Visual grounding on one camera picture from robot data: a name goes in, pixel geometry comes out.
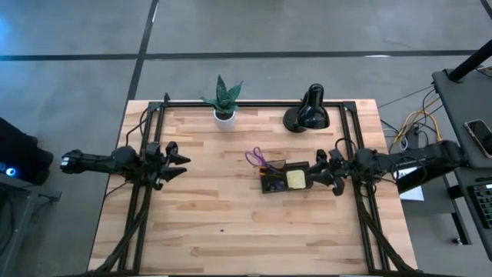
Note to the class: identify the grey side desk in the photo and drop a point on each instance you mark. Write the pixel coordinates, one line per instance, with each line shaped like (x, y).
(461, 100)

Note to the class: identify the black pole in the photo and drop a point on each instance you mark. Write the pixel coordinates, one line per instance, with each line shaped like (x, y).
(471, 61)

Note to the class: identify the smartphone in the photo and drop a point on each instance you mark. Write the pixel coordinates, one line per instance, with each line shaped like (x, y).
(480, 136)

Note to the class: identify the black power adapter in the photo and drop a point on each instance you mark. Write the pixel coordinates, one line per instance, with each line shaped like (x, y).
(413, 136)

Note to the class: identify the dark keyboard tray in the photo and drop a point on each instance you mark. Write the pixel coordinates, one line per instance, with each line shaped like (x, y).
(467, 215)

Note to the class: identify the black support beam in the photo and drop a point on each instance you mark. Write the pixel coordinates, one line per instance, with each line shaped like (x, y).
(430, 181)

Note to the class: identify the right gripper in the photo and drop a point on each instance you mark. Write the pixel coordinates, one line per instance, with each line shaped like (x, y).
(340, 169)

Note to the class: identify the purple binder clip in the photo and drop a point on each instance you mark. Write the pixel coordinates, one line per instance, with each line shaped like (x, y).
(273, 185)

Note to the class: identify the black keyboard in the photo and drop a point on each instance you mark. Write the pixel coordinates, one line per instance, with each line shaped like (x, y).
(485, 204)

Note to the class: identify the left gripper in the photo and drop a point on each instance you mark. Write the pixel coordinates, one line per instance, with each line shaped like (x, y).
(154, 165)

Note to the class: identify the yellow sticky note pad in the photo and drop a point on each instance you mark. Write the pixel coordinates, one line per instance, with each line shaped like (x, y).
(296, 179)

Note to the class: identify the white paper sheet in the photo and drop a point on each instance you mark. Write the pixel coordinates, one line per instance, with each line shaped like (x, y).
(413, 194)

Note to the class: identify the black mesh desk organizer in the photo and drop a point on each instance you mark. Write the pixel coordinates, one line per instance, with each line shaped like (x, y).
(298, 165)

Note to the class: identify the black device with blue light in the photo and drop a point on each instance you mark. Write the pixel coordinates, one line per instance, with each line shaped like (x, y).
(9, 171)

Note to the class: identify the snake plant in white pot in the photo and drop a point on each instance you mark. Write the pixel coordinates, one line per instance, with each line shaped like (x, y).
(225, 115)

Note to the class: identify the dark metal cart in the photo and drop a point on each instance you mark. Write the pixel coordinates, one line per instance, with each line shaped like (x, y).
(38, 196)

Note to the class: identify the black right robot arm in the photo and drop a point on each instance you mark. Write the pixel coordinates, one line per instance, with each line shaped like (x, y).
(423, 155)

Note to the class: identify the black desk lamp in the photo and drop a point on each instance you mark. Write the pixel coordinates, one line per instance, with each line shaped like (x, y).
(311, 115)

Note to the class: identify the black aluminium table frame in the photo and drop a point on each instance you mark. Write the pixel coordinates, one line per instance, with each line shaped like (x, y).
(250, 104)

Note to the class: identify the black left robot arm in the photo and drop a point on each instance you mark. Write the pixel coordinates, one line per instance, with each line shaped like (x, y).
(96, 163)

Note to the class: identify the person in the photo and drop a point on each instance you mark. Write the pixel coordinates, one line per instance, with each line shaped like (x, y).
(19, 154)

